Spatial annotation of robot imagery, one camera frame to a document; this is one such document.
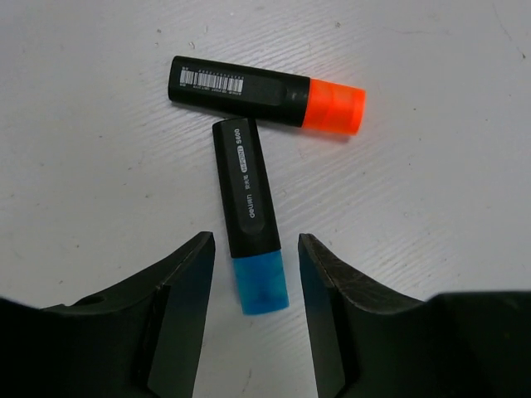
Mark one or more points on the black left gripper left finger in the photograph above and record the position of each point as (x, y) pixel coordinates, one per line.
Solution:
(141, 337)

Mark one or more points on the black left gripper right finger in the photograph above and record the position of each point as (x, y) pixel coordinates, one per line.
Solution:
(368, 340)

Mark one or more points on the blue cap highlighter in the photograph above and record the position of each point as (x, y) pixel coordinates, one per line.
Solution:
(252, 231)

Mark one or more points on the orange cap highlighter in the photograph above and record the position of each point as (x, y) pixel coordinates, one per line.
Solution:
(293, 100)

